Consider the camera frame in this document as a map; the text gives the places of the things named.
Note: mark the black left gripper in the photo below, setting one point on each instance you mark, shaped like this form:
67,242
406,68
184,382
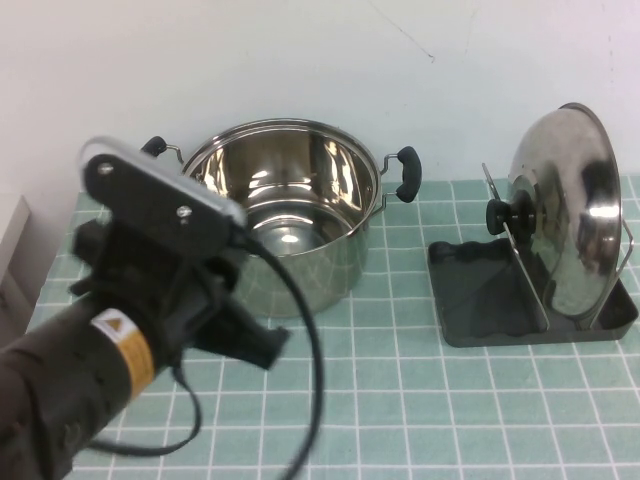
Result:
160,290

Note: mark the steel pot lid black knob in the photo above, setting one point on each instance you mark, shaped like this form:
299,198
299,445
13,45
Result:
565,215

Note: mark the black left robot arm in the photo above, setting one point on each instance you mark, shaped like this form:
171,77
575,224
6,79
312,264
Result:
55,380

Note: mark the stainless steel cooking pot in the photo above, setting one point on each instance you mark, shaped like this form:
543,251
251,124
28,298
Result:
300,210

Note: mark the white cabinet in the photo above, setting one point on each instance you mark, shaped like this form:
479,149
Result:
10,250

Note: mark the green white checked tablecloth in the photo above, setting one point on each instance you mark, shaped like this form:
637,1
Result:
425,400

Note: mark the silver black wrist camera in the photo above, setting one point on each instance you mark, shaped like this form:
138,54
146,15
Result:
150,195

